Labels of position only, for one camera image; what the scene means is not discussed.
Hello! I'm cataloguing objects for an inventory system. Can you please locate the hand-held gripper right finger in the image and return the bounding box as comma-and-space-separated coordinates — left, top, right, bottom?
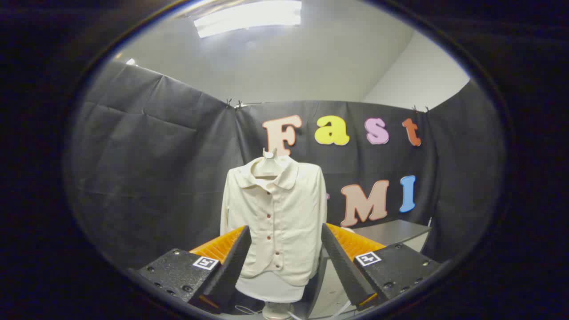
321, 222, 441, 312

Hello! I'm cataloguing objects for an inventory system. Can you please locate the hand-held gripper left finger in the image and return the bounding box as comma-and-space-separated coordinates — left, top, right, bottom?
136, 225, 252, 314

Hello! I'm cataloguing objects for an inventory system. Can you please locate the cream button-up shirt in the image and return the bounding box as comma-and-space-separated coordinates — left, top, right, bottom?
220, 155, 328, 286

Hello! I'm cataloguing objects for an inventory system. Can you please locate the white mannequin torso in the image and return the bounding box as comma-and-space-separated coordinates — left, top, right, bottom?
235, 148, 307, 320

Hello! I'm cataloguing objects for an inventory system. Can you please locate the white cabinet with grey top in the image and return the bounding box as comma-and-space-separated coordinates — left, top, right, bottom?
307, 219, 433, 319

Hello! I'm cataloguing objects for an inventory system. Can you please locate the black backdrop cloth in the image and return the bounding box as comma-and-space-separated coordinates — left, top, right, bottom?
67, 60, 507, 272

